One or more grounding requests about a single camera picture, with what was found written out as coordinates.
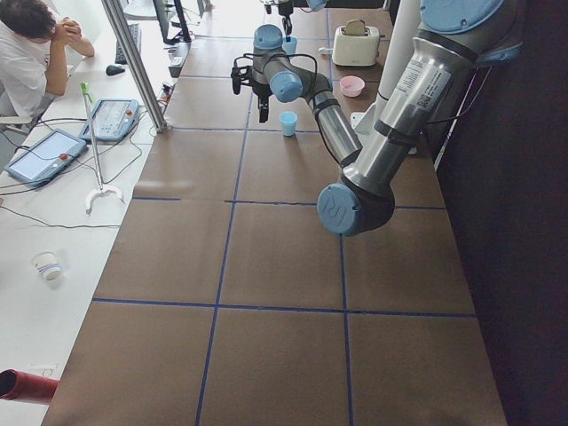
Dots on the cream toaster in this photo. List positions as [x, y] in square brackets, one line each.
[356, 50]

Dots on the red tube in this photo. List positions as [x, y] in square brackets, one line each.
[27, 388]

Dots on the teach pendant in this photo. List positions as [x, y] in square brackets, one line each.
[46, 158]
[113, 119]

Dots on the aluminium frame post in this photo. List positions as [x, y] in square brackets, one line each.
[119, 24]

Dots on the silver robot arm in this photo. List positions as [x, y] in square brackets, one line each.
[438, 39]

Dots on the light blue cup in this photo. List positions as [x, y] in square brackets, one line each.
[288, 121]
[289, 45]

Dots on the black monitor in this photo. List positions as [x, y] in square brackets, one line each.
[172, 22]

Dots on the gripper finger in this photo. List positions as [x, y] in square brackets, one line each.
[287, 25]
[263, 112]

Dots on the paper cup on desk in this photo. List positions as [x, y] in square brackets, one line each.
[47, 265]

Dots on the teach pendant far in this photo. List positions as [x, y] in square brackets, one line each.
[113, 119]

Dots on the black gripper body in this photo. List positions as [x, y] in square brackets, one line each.
[262, 94]

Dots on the teach pendant near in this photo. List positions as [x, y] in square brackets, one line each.
[46, 158]

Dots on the pink bowl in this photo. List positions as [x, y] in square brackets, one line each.
[352, 86]

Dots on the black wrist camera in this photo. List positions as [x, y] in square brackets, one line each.
[241, 76]

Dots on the person in white shirt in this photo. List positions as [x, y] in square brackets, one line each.
[34, 69]

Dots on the black computer mouse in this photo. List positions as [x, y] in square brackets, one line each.
[114, 69]

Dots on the toast slice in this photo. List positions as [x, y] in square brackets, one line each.
[355, 28]

